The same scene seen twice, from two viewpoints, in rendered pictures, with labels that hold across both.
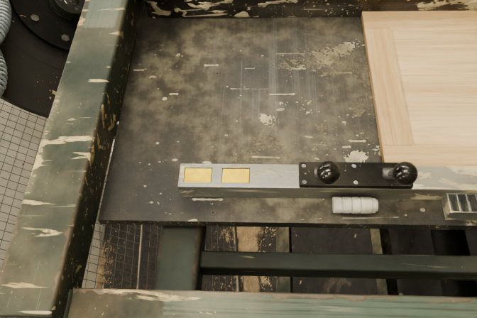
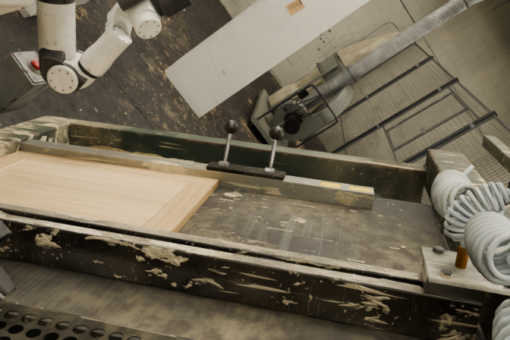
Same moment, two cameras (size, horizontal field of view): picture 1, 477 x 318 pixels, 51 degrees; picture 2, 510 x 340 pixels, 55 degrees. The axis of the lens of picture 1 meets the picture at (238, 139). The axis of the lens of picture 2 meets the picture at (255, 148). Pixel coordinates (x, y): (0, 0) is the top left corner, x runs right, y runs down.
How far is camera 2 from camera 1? 1.69 m
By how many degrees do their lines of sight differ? 109
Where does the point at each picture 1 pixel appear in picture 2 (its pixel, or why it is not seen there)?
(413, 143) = (187, 184)
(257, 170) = (314, 184)
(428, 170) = (193, 166)
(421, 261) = not seen: hidden behind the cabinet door
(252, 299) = (323, 155)
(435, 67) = (120, 209)
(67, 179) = not seen: hidden behind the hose
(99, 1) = not seen: outside the picture
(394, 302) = (250, 146)
